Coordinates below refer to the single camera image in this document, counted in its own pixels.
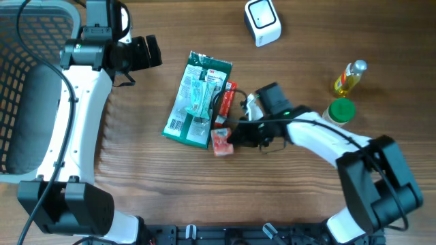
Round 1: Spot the pink tissue pack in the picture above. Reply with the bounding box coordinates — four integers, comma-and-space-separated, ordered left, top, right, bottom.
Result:
211, 128, 234, 157

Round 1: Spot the light teal small packet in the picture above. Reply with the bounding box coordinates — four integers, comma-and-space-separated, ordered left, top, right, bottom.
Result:
185, 76, 216, 120

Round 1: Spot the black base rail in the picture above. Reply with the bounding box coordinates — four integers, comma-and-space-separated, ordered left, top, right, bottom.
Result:
138, 223, 338, 245

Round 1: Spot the yellow liquid bottle silver cap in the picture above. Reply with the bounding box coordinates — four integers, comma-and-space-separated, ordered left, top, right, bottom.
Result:
332, 60, 367, 98

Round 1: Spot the green 3M gloves package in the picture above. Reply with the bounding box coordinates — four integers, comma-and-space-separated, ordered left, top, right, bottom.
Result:
162, 52, 232, 148

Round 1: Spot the grey plastic mesh basket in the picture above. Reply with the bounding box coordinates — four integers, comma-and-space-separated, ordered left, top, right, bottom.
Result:
1, 1, 80, 184

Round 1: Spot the white barcode scanner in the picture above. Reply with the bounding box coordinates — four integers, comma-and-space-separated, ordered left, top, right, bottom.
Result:
244, 0, 282, 47

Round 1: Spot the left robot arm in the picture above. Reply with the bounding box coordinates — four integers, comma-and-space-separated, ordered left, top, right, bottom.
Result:
17, 1, 162, 244

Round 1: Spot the red snack packet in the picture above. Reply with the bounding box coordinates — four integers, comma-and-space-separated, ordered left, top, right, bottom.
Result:
214, 81, 237, 128

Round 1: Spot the green lid white jar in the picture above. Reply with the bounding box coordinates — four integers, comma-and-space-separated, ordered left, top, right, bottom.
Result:
322, 98, 356, 127

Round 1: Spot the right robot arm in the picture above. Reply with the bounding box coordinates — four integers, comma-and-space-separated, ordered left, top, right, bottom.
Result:
228, 82, 423, 244

